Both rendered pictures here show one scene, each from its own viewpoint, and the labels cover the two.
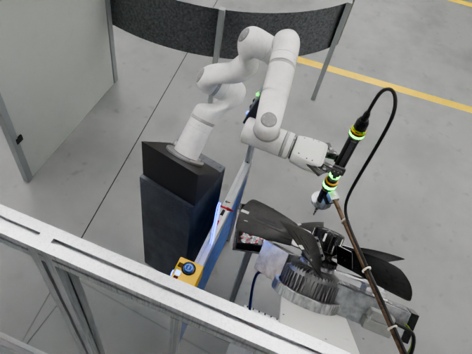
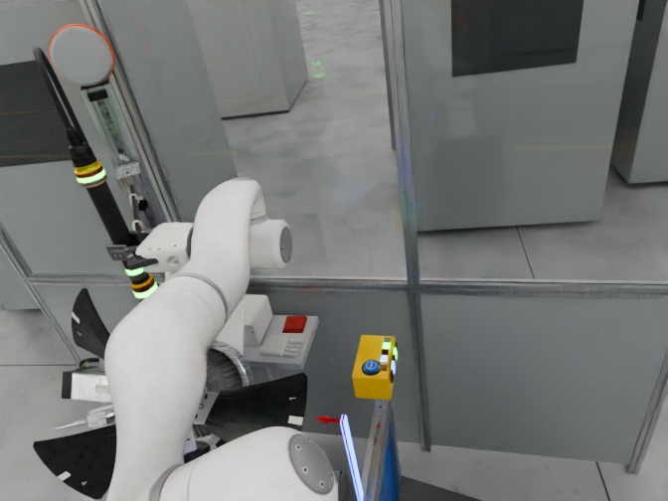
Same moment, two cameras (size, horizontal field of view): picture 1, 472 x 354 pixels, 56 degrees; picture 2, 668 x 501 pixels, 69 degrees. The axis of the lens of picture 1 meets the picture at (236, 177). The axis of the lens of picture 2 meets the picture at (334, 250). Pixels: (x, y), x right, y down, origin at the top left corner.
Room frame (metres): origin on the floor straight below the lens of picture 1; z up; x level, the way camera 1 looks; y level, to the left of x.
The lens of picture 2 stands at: (1.63, 0.18, 2.08)
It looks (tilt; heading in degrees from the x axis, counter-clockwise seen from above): 34 degrees down; 188
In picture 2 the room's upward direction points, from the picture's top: 10 degrees counter-clockwise
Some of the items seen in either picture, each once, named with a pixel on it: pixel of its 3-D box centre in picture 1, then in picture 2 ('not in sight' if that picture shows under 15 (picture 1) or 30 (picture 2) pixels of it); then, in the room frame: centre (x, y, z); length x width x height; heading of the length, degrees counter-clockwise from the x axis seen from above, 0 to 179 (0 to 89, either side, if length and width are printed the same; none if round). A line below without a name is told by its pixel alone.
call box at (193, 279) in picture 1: (182, 284); (376, 368); (0.68, 0.11, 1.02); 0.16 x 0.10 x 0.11; 170
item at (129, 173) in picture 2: not in sight; (131, 180); (0.33, -0.56, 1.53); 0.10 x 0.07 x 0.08; 25
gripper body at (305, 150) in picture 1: (306, 152); (177, 245); (0.92, -0.20, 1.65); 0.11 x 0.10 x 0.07; 80
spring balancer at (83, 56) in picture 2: not in sight; (83, 56); (0.25, -0.60, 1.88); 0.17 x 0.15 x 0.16; 80
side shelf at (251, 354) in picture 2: not in sight; (264, 339); (0.34, -0.32, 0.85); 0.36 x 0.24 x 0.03; 80
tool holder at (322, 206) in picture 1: (326, 195); not in sight; (0.89, -0.31, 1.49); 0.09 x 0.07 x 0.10; 25
